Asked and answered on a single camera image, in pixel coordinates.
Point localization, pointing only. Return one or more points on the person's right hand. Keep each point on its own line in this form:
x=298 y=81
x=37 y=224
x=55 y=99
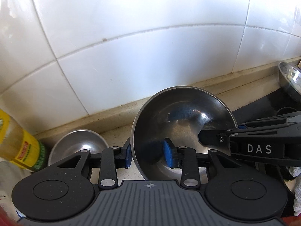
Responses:
x=296 y=183

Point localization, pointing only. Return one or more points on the green yellow label bottle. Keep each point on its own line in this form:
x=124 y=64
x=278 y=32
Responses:
x=21 y=143

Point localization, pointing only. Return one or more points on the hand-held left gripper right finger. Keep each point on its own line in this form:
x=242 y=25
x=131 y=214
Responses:
x=167 y=154

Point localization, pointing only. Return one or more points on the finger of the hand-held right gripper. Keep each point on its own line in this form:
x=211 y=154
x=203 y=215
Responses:
x=211 y=139
x=270 y=120

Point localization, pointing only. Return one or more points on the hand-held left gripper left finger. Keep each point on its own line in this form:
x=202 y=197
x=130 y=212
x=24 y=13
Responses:
x=128 y=155

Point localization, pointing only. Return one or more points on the black gas stove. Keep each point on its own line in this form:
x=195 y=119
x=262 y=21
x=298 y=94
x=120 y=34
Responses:
x=258 y=106

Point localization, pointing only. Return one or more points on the steel bowl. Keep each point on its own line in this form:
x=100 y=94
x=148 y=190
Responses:
x=290 y=82
x=183 y=115
x=77 y=141

